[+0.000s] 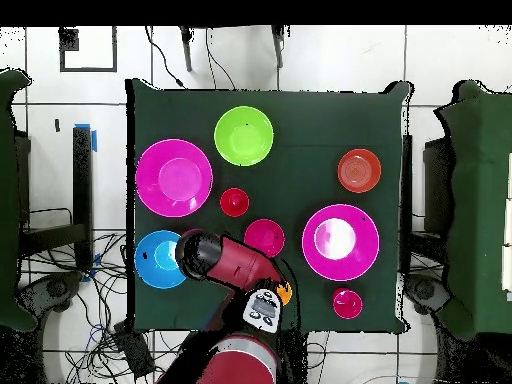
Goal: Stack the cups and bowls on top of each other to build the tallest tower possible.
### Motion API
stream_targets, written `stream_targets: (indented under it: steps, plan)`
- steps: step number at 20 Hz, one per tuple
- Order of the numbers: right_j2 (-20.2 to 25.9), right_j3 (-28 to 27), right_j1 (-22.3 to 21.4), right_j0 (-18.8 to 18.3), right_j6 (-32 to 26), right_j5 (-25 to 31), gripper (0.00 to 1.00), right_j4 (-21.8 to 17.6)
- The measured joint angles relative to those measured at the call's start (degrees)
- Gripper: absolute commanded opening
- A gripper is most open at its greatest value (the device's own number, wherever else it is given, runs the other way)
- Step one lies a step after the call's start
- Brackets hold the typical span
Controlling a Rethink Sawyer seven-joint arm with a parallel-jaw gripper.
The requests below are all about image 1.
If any green bowl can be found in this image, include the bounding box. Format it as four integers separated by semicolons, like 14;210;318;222
213;105;276;168

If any red cup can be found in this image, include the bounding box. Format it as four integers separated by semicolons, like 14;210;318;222
219;187;251;218

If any small crimson bowl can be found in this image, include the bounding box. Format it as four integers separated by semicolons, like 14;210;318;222
243;218;286;259

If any orange cup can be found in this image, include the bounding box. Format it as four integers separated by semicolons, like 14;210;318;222
276;280;294;308

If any large pink bowl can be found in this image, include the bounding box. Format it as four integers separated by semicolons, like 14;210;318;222
134;138;214;219
301;203;381;282

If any dark green tablecloth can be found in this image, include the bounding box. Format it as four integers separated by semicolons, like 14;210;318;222
125;78;413;335

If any orange bowl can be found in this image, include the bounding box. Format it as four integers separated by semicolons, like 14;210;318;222
336;148;383;194

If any blue bowl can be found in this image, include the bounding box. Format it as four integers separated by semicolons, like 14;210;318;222
134;229;188;290

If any crimson cup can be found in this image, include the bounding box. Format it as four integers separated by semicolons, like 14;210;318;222
332;287;364;320

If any metal chair leg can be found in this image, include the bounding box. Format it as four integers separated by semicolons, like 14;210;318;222
178;25;194;73
270;25;288;69

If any blue tape strip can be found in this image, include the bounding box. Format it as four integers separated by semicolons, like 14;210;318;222
74;122;98;153

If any black power strip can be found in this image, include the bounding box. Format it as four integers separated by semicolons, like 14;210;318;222
112;319;156;379

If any green cloth side table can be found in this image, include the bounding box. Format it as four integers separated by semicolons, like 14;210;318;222
433;78;512;341
0;68;37;333

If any black table frame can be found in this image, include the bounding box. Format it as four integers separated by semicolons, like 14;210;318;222
17;125;95;273

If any black pedestal leg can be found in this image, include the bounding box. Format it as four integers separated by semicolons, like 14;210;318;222
17;271;85;321
403;273;453;317

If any grey square floor frame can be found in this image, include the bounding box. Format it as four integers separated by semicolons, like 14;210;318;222
58;26;118;74

